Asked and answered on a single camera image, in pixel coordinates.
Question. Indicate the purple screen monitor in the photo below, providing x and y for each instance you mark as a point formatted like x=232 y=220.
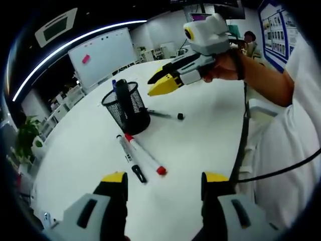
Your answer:
x=198 y=17

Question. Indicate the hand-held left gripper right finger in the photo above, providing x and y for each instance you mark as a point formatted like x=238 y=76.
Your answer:
x=222 y=213

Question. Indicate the small white device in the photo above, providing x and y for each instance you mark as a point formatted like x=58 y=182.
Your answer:
x=47 y=220

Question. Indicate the blue cap whiteboard marker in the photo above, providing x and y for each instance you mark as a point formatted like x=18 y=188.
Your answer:
x=114 y=84

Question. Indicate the ceiling air conditioner vent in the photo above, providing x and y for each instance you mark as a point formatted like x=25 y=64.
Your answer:
x=56 y=27

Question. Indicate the black mesh pen holder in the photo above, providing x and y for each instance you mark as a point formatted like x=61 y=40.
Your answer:
x=133 y=120

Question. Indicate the white cabinet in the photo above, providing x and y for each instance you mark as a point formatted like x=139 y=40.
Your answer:
x=35 y=105

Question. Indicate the clip cap black whiteboard marker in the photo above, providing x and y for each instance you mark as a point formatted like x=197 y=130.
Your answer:
x=128 y=155

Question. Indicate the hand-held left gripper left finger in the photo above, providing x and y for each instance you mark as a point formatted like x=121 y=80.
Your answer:
x=105 y=213

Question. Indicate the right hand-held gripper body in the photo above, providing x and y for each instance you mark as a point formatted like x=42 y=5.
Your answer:
x=208 y=35

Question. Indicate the person's left hand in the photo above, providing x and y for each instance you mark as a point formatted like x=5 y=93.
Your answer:
x=127 y=238

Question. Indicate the red cap whiteboard marker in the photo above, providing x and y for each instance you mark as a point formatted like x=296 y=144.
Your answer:
x=143 y=153

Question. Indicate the pink board eraser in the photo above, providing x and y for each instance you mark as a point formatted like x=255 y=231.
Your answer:
x=86 y=58

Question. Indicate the ceiling light strip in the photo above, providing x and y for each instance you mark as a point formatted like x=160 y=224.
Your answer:
x=133 y=22

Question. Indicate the blue framed wall poster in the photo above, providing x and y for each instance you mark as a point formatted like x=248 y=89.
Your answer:
x=273 y=37

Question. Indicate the person in white shirt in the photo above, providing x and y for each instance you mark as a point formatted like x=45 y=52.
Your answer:
x=288 y=163

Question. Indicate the black laser pointer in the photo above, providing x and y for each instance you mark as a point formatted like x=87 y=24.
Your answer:
x=121 y=88

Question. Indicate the person's right hand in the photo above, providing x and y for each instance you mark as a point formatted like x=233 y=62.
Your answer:
x=225 y=67

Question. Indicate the large standing whiteboard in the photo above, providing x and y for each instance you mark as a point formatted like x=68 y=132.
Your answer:
x=107 y=52

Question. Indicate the green potted plant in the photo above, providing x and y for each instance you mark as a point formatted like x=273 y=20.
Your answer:
x=27 y=135

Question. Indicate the black wristband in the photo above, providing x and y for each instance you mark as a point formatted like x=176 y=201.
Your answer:
x=242 y=65

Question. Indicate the black television screen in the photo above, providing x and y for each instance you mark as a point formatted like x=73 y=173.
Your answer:
x=230 y=10

